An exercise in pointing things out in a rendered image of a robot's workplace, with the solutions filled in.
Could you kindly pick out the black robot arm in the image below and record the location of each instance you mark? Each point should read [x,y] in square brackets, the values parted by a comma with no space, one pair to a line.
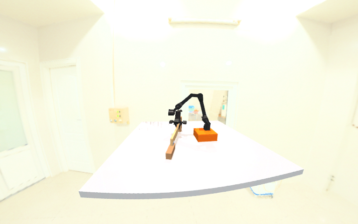
[172,112]

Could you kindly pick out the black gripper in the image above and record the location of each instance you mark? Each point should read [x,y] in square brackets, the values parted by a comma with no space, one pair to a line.
[182,122]

